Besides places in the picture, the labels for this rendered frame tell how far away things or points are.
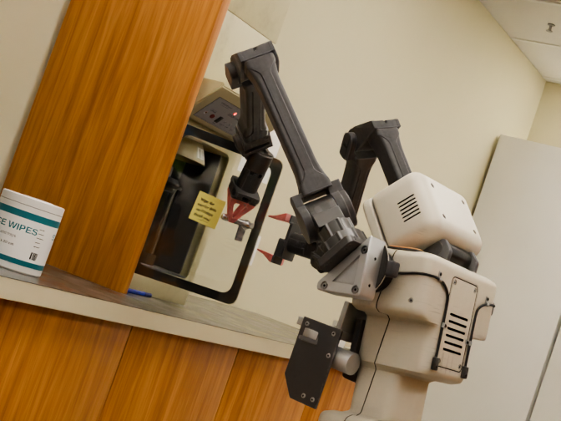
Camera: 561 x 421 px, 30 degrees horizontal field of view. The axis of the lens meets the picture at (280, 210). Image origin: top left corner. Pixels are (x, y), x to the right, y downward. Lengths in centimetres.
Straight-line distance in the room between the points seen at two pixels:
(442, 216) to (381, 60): 240
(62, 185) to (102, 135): 17
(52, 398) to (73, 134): 81
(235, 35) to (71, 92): 45
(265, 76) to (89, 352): 68
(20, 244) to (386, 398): 78
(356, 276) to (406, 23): 273
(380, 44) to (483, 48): 104
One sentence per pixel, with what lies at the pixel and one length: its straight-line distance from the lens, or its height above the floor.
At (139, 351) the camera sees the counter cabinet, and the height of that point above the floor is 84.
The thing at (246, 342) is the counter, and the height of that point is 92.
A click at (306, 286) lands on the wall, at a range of 431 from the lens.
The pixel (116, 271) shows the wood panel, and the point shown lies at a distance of 256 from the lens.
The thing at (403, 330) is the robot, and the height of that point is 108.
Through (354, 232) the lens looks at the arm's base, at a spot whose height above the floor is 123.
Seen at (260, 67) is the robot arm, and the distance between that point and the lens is 211.
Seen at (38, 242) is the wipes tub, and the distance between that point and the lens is 215.
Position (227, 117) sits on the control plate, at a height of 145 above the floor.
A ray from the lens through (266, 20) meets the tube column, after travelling 292.
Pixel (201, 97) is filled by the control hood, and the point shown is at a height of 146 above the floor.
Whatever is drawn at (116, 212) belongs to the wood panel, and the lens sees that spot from 259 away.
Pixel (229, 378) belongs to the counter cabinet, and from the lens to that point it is 270.
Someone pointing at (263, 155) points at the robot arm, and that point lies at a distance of 257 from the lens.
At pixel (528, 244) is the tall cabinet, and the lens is 548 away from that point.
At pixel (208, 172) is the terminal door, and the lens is 268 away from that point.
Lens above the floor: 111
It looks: 3 degrees up
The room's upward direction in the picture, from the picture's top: 19 degrees clockwise
